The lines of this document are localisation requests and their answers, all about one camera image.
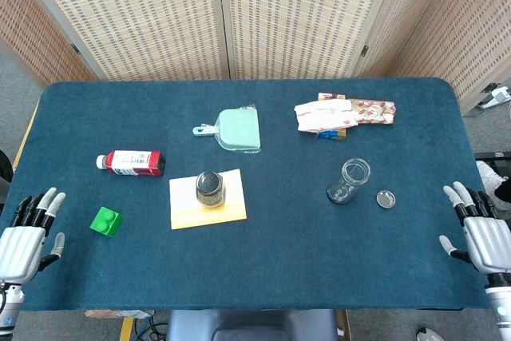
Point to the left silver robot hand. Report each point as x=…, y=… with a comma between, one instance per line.
x=20, y=245

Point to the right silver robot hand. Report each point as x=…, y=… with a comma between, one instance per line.
x=489, y=241

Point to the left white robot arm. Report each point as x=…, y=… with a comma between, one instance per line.
x=10, y=309

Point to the clear glass jar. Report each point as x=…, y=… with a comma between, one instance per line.
x=347, y=183

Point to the dark trouser leg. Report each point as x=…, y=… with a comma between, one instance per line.
x=504, y=195

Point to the white shoe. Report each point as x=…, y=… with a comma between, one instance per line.
x=427, y=335
x=489, y=175

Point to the black round object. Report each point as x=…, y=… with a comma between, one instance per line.
x=4, y=165

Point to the green toy block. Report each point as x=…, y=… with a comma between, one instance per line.
x=107, y=222

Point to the red label juice bottle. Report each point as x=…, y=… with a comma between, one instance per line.
x=133, y=162

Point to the white power strip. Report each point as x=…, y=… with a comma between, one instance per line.
x=499, y=95

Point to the yellow white booklet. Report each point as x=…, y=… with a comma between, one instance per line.
x=185, y=209

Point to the brown red patterned packet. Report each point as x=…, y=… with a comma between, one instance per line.
x=375, y=113

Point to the blue orange small box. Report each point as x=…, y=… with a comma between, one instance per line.
x=331, y=135

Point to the glass jar black lid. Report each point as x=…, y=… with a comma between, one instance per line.
x=210, y=191

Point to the white pink snack packet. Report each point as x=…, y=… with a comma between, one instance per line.
x=323, y=115

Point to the blue tablecloth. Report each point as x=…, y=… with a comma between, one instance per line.
x=279, y=261

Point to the dark grey chair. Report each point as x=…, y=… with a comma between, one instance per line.
x=251, y=327

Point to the mint green dustpan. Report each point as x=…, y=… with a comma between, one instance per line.
x=239, y=129

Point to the woven folding screen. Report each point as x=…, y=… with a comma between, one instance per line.
x=159, y=17

